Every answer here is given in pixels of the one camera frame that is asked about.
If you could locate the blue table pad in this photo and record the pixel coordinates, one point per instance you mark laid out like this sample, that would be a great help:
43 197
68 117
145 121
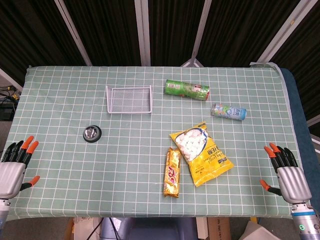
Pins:
303 120

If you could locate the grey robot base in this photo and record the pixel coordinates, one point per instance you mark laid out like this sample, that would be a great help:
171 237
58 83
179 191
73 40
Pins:
147 228

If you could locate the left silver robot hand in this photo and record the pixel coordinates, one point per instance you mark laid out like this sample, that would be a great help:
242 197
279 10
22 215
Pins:
10 175

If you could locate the cardboard box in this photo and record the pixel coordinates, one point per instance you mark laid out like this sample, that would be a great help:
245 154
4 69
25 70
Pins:
218 228

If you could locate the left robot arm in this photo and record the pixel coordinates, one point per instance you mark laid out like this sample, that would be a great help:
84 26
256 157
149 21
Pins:
3 212

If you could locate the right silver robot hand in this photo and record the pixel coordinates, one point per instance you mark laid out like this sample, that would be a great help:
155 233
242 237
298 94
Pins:
292 180

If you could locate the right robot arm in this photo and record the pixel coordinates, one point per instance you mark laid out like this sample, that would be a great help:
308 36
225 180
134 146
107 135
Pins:
305 220

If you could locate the yellow marshmallow bag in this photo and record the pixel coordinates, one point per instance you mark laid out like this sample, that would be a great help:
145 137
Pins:
201 155

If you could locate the gold biscuit pack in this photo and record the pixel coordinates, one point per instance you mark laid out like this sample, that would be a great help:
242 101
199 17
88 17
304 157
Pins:
171 172

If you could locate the green grid tablecloth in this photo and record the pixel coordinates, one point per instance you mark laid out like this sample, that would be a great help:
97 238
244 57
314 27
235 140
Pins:
150 140

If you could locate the green cylindrical snack can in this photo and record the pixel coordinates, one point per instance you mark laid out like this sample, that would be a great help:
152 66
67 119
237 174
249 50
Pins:
186 89

